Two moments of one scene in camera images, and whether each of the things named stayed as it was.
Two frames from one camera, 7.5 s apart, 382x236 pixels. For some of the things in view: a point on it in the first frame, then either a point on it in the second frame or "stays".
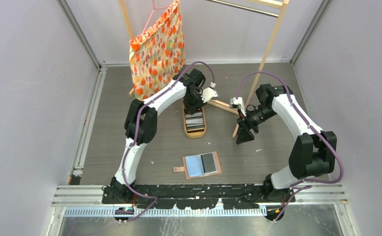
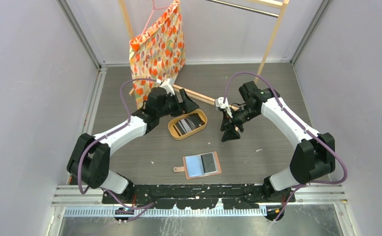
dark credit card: x=208 y=162 stays
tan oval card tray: x=196 y=135 -> x=183 y=127
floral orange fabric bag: x=158 y=55 stays
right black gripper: x=245 y=122 -> x=230 y=134
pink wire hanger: x=154 y=9 stays
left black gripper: x=191 y=108 -> x=190 y=105
